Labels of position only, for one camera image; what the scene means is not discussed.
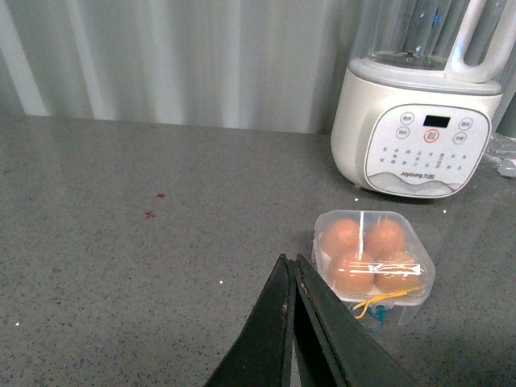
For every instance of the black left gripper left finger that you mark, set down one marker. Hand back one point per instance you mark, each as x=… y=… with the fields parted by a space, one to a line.
x=262 y=354

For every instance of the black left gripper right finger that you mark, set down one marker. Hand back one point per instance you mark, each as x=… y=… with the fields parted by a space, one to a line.
x=332 y=347

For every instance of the brown egg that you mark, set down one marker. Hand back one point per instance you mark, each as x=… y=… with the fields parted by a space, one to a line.
x=341 y=236
x=349 y=272
x=384 y=237
x=398 y=272

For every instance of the clear plastic egg box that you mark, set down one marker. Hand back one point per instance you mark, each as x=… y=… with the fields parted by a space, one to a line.
x=401 y=306

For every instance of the white Joyoung blender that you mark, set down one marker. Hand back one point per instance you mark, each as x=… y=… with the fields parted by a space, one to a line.
x=422 y=85

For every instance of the clear plastic bag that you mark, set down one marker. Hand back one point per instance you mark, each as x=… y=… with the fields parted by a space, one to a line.
x=500 y=153

